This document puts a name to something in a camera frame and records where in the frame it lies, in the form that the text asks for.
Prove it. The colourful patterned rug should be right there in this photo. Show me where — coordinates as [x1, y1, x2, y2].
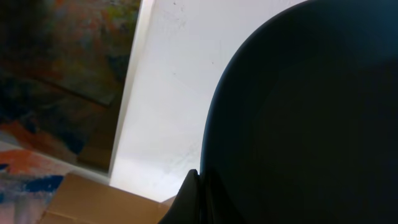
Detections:
[1, 0, 141, 223]

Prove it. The brown cardboard box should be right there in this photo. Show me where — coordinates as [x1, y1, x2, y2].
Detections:
[39, 174, 170, 224]

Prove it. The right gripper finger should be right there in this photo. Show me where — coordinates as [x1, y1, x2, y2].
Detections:
[159, 169, 200, 224]

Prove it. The dark blue bowl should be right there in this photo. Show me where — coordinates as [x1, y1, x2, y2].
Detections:
[200, 0, 397, 223]

